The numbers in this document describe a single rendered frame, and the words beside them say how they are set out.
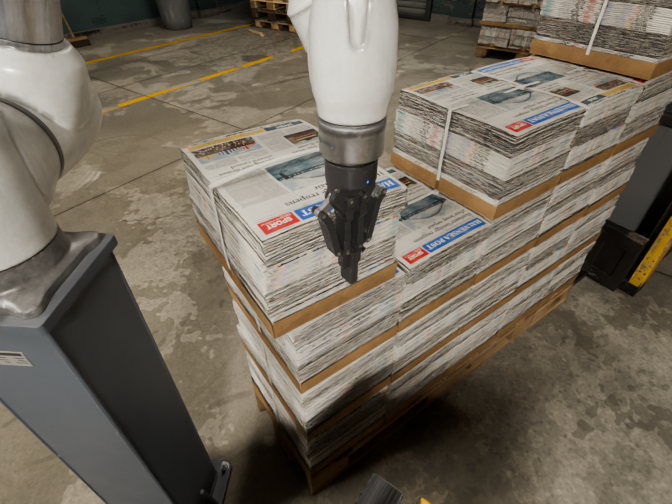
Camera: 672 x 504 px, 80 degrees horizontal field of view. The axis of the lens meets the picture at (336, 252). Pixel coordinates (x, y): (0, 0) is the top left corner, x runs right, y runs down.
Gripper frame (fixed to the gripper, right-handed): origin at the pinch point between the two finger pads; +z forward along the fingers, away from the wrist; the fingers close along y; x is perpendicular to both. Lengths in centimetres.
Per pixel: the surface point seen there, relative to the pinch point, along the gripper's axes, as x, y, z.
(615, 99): -3, -89, -8
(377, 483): 25.4, 14.0, 16.3
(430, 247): -5.2, -27.8, 13.3
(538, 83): -21, -82, -10
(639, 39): -9, -107, -19
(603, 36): -19, -107, -18
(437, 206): -16.1, -41.7, 13.2
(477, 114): -16, -50, -10
